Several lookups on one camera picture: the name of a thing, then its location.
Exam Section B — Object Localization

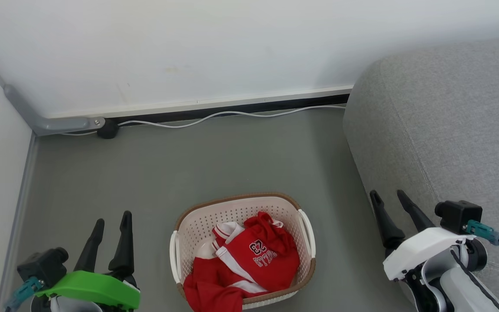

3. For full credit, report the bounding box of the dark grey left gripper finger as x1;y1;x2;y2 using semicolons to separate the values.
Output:
75;218;105;273
108;211;135;279

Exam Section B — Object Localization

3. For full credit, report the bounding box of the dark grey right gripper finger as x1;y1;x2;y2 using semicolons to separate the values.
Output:
396;189;437;233
369;190;406;252

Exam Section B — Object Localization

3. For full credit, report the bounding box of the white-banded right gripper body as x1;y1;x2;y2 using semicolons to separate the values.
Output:
382;227;477;284

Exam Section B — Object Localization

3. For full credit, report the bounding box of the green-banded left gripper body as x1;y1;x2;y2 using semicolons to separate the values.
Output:
34;270;141;312

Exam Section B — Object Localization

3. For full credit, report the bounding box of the red sports jersey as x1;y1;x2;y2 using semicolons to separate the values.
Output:
183;211;301;312

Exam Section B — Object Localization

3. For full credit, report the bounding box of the grey fabric sofa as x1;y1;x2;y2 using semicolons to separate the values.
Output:
342;35;499;312

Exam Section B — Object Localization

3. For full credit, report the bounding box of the cream perforated laundry basket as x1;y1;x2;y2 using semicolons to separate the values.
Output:
169;192;317;311

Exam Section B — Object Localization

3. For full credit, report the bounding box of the black round floor stopper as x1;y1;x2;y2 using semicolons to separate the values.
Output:
97;118;120;140

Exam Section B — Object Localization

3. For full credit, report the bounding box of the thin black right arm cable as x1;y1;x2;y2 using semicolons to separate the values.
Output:
450;238;499;312

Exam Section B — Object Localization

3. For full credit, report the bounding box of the teal right camera cable connector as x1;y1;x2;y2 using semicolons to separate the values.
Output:
465;219;499;246

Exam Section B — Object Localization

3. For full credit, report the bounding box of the teal camera cable connector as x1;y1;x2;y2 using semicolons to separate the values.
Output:
465;219;499;246
4;276;45;312

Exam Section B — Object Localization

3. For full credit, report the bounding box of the teal left camera cable connector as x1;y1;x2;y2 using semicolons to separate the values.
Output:
4;276;45;312

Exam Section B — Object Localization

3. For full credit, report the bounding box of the grey wall conduit pipe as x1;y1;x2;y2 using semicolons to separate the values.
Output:
0;40;107;137

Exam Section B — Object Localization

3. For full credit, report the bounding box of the white floor cable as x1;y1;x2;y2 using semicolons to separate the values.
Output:
61;104;347;137

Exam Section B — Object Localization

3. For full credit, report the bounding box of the white black wall baseboard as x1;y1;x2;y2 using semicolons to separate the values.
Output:
49;85;354;127

